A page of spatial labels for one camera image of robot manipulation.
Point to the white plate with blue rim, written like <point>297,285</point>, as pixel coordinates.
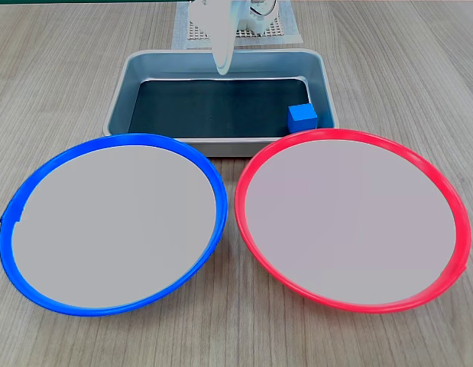
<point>114,225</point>

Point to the steel tray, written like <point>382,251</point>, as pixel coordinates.
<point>125,99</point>

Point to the white plate with red rim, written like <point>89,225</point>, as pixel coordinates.
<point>350,225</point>

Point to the pale perforated base plate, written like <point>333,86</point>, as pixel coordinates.
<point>272,31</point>

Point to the blue cube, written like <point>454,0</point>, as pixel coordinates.
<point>302,117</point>

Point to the black tray mat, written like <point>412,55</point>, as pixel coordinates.
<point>213,111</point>

